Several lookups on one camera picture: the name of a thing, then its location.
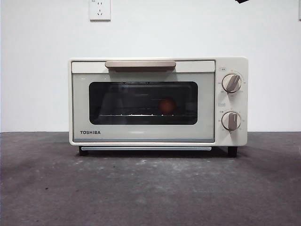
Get cream Toshiba toaster oven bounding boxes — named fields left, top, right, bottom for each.
left=68, top=56, right=249, bottom=158

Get silver oven crumb tray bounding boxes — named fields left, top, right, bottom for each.
left=80, top=146, right=212, bottom=152

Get cream oven knob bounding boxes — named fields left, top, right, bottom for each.
left=222, top=111, right=242, bottom=131
left=222, top=73, right=242, bottom=93

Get metal oven wire rack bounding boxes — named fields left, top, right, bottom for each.
left=98, top=113, right=196, bottom=118

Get white wall socket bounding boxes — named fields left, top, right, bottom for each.
left=89, top=0, right=111, bottom=22

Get beige oven door handle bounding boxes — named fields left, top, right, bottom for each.
left=105, top=60, right=176, bottom=73

